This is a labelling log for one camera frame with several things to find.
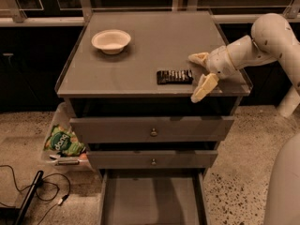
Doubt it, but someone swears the black stand leg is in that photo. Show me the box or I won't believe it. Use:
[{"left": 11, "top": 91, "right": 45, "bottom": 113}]
[{"left": 13, "top": 171, "right": 44, "bottom": 225}]

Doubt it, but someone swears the white post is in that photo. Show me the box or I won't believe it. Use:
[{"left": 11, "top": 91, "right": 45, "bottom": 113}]
[{"left": 277, "top": 86, "right": 300, "bottom": 117}]

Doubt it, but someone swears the grey middle drawer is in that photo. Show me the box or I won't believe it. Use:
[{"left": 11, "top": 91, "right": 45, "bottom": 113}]
[{"left": 87, "top": 150, "right": 218, "bottom": 169}]

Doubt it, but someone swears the clear plastic storage bin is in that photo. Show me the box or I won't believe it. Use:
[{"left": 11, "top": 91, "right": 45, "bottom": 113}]
[{"left": 40, "top": 102, "right": 92, "bottom": 173}]

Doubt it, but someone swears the grey bottom drawer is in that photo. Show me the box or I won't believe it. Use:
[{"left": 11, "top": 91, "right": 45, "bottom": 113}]
[{"left": 97, "top": 169, "right": 211, "bottom": 225}]

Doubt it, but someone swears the green snack bag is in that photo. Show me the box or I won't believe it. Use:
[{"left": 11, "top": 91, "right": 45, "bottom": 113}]
[{"left": 44, "top": 125, "right": 85, "bottom": 157}]

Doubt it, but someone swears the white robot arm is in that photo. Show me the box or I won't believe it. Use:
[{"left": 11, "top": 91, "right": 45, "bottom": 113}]
[{"left": 188, "top": 13, "right": 300, "bottom": 225}]

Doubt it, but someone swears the grey top drawer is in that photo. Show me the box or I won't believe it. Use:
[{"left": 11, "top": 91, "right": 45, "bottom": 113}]
[{"left": 69, "top": 116, "right": 233, "bottom": 143}]

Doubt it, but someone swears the black cable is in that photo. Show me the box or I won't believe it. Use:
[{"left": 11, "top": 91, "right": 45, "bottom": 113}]
[{"left": 0, "top": 164, "right": 72, "bottom": 225}]

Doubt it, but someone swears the white paper bowl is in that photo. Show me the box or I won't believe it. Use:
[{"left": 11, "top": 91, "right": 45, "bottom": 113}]
[{"left": 91, "top": 29, "right": 131, "bottom": 54}]

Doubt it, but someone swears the metal railing frame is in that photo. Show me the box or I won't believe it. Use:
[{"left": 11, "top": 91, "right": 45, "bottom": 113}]
[{"left": 0, "top": 0, "right": 300, "bottom": 26}]

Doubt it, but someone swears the black rxbar chocolate bar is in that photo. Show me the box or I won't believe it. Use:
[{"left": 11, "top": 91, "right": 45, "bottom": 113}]
[{"left": 157, "top": 69, "right": 193, "bottom": 84}]

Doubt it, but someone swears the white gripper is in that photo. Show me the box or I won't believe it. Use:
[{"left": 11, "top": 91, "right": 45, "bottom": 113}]
[{"left": 188, "top": 46, "right": 236, "bottom": 103}]

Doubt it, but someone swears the grey drawer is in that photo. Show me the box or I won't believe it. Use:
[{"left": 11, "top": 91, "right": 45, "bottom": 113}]
[
  {"left": 97, "top": 169, "right": 211, "bottom": 225},
  {"left": 69, "top": 116, "right": 233, "bottom": 143},
  {"left": 87, "top": 150, "right": 218, "bottom": 169}
]

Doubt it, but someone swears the grey drawer cabinet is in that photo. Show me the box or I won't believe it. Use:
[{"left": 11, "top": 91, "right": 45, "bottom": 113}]
[{"left": 54, "top": 10, "right": 253, "bottom": 180}]

